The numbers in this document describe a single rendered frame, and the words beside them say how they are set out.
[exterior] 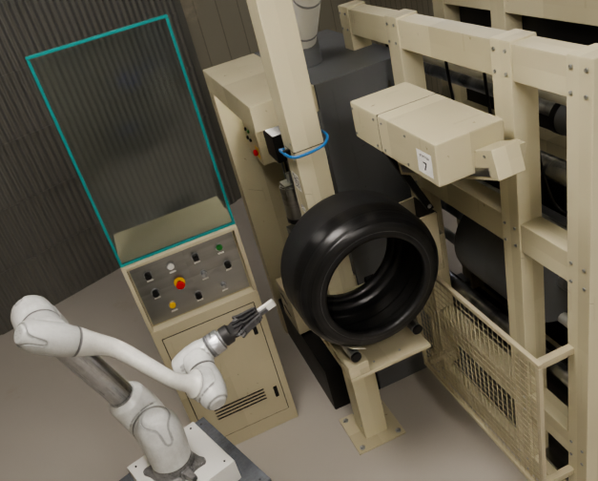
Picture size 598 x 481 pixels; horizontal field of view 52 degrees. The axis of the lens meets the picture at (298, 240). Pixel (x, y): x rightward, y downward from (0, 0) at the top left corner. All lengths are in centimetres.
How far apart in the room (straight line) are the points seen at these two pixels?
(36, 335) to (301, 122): 119
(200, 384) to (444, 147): 113
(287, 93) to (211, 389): 110
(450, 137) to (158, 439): 144
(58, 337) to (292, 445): 175
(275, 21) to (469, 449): 220
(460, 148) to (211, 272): 146
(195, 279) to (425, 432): 142
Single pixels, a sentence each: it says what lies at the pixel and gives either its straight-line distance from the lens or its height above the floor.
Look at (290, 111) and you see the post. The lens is 233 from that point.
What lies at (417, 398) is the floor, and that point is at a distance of 352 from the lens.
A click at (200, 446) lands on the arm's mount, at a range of 257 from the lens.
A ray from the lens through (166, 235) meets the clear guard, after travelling 279.
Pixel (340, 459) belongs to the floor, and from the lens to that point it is 332.
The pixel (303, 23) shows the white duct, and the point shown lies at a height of 202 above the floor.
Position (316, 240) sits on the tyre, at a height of 144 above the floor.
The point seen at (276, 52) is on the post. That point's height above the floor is 204.
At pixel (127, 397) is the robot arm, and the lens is 245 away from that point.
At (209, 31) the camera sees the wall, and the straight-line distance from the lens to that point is 577.
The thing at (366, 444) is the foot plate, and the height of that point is 1.
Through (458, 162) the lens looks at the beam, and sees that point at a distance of 196.
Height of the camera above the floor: 255
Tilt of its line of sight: 30 degrees down
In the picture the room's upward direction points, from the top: 15 degrees counter-clockwise
